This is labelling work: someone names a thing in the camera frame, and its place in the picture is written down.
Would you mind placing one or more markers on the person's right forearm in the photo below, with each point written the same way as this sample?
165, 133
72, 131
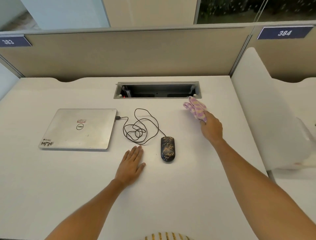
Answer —
246, 185

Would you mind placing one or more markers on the pink yellow striped cloth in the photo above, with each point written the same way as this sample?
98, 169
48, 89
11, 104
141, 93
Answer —
196, 107

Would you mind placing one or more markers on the person's left thumb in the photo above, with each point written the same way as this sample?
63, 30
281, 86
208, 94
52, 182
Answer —
142, 166

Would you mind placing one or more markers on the person's right fingers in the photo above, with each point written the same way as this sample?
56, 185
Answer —
208, 118

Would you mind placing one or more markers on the beige partition panel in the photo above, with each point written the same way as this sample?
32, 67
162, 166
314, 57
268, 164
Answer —
291, 59
128, 54

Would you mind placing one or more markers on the person's left forearm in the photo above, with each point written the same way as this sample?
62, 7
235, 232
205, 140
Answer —
93, 210

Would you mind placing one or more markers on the silver laptop with stickers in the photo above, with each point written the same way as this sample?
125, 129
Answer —
79, 128

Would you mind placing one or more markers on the person's left hand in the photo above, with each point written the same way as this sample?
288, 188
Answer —
129, 168

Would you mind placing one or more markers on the black gold-speckled computer mouse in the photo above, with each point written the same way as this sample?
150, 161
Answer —
168, 149

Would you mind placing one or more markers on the blue desk number sign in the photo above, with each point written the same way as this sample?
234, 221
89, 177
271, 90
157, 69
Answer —
11, 41
284, 33

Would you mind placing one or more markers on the white desk divider panel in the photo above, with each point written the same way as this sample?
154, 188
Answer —
266, 111
6, 81

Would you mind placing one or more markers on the yellow white striped garment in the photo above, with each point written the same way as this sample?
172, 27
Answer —
166, 236

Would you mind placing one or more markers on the black power plug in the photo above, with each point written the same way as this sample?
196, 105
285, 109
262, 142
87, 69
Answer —
127, 92

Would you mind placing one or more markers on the person's right hand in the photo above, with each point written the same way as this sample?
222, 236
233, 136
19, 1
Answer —
212, 129

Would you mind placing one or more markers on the glass window pane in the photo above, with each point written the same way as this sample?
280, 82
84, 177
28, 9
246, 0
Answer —
61, 13
246, 10

